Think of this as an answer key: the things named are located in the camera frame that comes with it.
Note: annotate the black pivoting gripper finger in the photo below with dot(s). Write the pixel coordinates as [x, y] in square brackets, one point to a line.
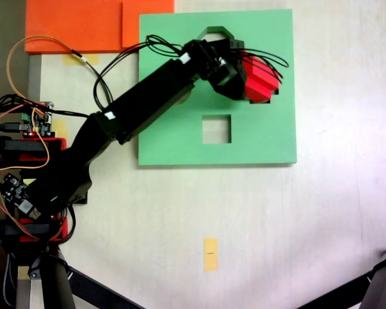
[230, 91]

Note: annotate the black static gripper finger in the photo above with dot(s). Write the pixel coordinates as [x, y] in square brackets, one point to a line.
[240, 74]

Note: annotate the red cross columnar block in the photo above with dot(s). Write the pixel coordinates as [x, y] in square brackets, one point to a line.
[260, 83]

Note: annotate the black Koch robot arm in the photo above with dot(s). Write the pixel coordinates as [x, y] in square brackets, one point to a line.
[141, 99]

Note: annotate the small orange flat block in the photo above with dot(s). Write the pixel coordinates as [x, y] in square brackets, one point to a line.
[148, 22]

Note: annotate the large orange flat block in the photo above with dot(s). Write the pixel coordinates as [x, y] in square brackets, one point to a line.
[74, 25]

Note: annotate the green shape sorter board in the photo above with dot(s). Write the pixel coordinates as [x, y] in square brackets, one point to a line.
[180, 151]

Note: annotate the yellow masking tape piece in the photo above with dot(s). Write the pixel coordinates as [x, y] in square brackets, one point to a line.
[93, 59]
[61, 128]
[23, 273]

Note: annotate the yellow tape strip with mark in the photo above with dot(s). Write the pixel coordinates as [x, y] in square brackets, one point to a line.
[210, 257]

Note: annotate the circuit board with green terminal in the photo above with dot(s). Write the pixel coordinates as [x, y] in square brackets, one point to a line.
[40, 124]

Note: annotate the red black table clamp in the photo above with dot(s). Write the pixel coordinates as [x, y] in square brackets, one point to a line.
[16, 145]
[29, 229]

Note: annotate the black driver circuit board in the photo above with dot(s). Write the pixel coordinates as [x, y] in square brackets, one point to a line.
[14, 190]

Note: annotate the notched black tripod leg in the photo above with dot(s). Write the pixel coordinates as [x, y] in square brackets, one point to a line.
[384, 283]

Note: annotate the thick black tripod leg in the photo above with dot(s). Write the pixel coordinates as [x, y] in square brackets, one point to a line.
[56, 289]

